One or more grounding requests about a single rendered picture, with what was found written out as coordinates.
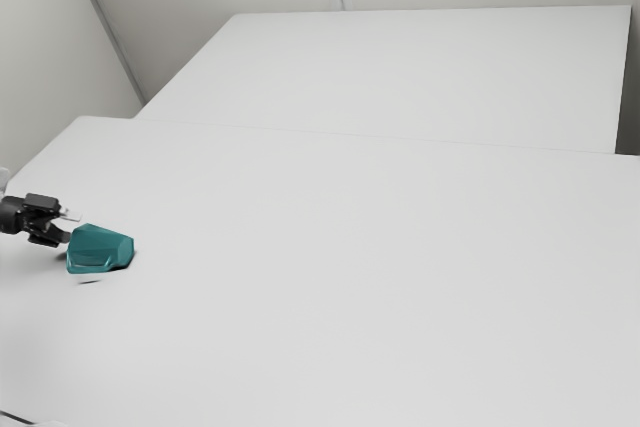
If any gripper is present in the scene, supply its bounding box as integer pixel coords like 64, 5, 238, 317
0, 192, 83, 247

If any teal faceted mug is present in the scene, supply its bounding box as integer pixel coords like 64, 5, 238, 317
65, 222, 136, 276

